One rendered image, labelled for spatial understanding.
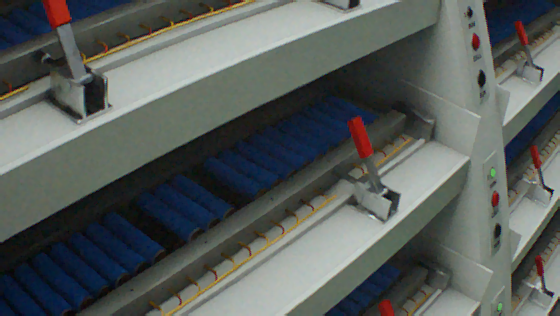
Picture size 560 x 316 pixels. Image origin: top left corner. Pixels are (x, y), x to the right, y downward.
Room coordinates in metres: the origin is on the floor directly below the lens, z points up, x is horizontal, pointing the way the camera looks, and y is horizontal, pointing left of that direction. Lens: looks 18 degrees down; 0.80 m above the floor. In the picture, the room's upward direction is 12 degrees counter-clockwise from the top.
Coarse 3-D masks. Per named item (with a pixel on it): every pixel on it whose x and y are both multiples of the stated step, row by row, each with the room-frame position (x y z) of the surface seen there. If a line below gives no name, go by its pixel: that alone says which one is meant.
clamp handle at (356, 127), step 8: (352, 120) 0.60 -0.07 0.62; (360, 120) 0.61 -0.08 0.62; (352, 128) 0.60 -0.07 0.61; (360, 128) 0.60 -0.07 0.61; (352, 136) 0.60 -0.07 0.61; (360, 136) 0.60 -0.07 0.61; (360, 144) 0.60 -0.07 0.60; (368, 144) 0.60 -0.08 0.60; (360, 152) 0.60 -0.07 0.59; (368, 152) 0.60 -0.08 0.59; (368, 160) 0.60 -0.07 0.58; (368, 168) 0.60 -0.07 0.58; (376, 168) 0.60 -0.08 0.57; (376, 176) 0.60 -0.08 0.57; (376, 184) 0.60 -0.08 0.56; (376, 192) 0.59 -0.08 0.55
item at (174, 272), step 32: (384, 128) 0.70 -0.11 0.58; (320, 160) 0.64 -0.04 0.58; (352, 160) 0.65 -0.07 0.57; (384, 160) 0.67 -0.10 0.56; (288, 192) 0.59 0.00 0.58; (320, 192) 0.61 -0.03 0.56; (224, 224) 0.54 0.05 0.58; (256, 224) 0.55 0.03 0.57; (192, 256) 0.50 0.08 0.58; (224, 256) 0.52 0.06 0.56; (128, 288) 0.46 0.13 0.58; (160, 288) 0.47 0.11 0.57
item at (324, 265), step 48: (384, 96) 0.77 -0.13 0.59; (432, 96) 0.73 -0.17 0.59; (432, 144) 0.72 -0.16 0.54; (336, 192) 0.63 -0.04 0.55; (432, 192) 0.64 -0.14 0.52; (336, 240) 0.56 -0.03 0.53; (384, 240) 0.57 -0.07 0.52; (192, 288) 0.49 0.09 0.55; (240, 288) 0.50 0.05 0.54; (288, 288) 0.50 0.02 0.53; (336, 288) 0.53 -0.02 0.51
